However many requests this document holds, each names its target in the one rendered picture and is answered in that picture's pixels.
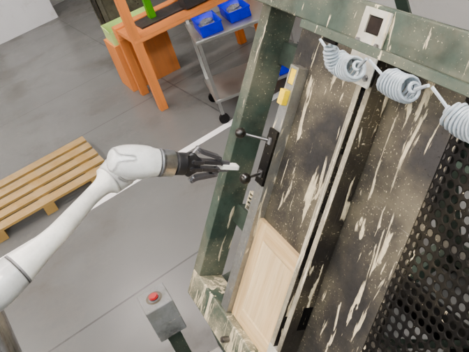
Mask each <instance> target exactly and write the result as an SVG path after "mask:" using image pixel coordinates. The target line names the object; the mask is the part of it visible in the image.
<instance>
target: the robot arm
mask: <svg viewBox="0 0 469 352"><path fill-rule="evenodd" d="M195 148H196V149H195V150H194V151H193V152H189V153H186V152H176V151H174V150H173V149H161V148H154V147H151V146H147V145H120V146H116V147H113V148H112V149H110V151H109V152H108V154H107V159H106V160H105V161H104V162H103V164H102V165H101V166H100V168H99V169H98V170H97V171H96V173H97V176H96V179H95V180H94V182H93V183H92V184H91V185H90V186H89V187H88V188H87V189H86V190H85V191H84V192H83V193H82V194H81V195H80V196H79V197H78V198H77V199H76V200H75V201H74V202H73V203H72V204H71V205H70V206H69V207H68V208H67V209H66V210H65V211H64V212H63V213H62V214H61V215H60V216H59V217H58V218H57V219H56V220H55V221H54V222H53V223H52V224H51V225H50V226H49V227H48V228H46V229H45V230H44V231H43V232H42V233H41V234H39V235H37V236H36V237H35V238H34V239H32V240H30V241H29V242H27V243H26V244H24V245H22V246H21V247H19V248H18V249H16V250H14V251H12V252H10V253H9V254H7V255H6V256H4V257H3V258H2V259H1V260H0V352H22V349H21V348H20V345H19V343H18V341H17V338H16V336H15V333H14V332H13V329H12V327H11V325H10V322H9V320H8V318H7V315H6V313H5V311H4V309H5V308H6V307H7V306H8V305H9V304H10V303H12V302H13V301H14V300H15V299H16V298H17V297H18V296H19V295H20V294H21V293H22V292H23V291H24V289H25V288H26V287H27V286H28V285H29V284H30V283H31V282H32V281H33V280H34V278H35V277H36V275H37V274H38V273H39V272H40V270H41V269H42V268H43V266H44V265H45V264H46V262H48V260H49V259H50V258H51V257H52V255H53V254H54V253H55V252H56V251H57V249H58V248H59V247H60V246H61V245H62V244H63V243H64V242H65V241H66V240H67V239H68V238H69V236H70V235H71V234H72V233H73V231H74V230H75V229H76V228H77V227H78V226H79V225H80V223H81V222H82V220H83V219H84V218H85V217H86V215H87V214H88V213H89V212H90V210H91V209H92V208H93V207H94V205H95V204H96V203H97V202H98V201H99V200H101V199H102V198H103V197H105V196H106V195H107V194H109V193H119V192H120V191H122V190H123V189H125V188H126V187H127V186H130V185H131V184H132V183H133V182H134V181H135V180H137V179H147V178H150V177H173V176H174V175H185V176H187V177H188V180H189V182H190V183H194V182H196V181H198V180H202V179H209V178H212V177H217V176H218V173H219V172H228V170H239V166H238V165H237V164H236V163H230V162H229V161H228V160H221V159H222V157H221V156H220V155H219V154H216V153H213V152H210V151H207V150H205V149H202V148H200V147H199V146H198V145H196V146H195ZM196 154H203V155H205V156H209V157H211V158H213V159H204V158H200V157H198V156H197V155H196ZM201 165H218V167H217V166H201ZM196 172H205V173H199V174H195V173H196ZM194 174H195V175H194Z"/></svg>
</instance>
